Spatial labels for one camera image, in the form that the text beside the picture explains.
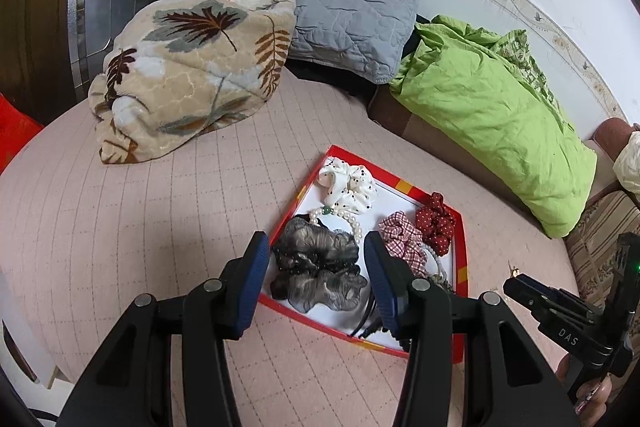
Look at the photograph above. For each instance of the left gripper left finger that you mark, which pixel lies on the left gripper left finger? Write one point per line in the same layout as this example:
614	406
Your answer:
128	381

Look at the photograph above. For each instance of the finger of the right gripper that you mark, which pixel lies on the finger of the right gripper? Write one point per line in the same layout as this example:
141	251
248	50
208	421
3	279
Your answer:
540	298

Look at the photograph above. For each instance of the black beaded hair claw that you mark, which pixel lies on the black beaded hair claw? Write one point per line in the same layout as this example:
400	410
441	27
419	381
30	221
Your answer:
367	316

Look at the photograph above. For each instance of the pink plaid scrunchie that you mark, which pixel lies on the pink plaid scrunchie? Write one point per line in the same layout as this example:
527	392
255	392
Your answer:
404	241

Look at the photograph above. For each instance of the red polka dot scrunchie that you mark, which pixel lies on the red polka dot scrunchie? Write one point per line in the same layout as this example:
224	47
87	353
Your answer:
436	224

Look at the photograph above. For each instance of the grey black organza scrunchie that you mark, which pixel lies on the grey black organza scrunchie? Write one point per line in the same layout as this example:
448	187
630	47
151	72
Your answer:
316	266

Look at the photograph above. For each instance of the white floral scrunchie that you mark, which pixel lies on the white floral scrunchie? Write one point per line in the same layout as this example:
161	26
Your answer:
348	187

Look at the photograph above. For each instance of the right hand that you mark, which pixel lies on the right hand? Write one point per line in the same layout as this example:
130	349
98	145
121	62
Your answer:
593	389

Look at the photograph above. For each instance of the striped beige cushion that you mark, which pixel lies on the striped beige cushion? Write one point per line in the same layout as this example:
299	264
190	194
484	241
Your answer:
592	244

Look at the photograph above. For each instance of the white crumpled cloth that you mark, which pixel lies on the white crumpled cloth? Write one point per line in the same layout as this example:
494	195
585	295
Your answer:
627	165

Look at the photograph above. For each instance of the red tray box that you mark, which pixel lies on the red tray box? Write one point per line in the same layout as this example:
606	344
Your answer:
386	279

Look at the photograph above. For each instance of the green duvet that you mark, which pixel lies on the green duvet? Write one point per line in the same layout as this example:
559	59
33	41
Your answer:
487	93

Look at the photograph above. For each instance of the red bag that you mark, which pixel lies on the red bag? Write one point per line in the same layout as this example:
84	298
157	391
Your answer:
16	130

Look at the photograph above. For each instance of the leaf pattern beige pillow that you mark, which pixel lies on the leaf pattern beige pillow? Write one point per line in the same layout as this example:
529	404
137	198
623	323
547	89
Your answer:
181	68

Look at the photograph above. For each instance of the grey quilted pillow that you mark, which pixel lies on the grey quilted pillow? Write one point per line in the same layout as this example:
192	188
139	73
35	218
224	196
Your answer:
365	37

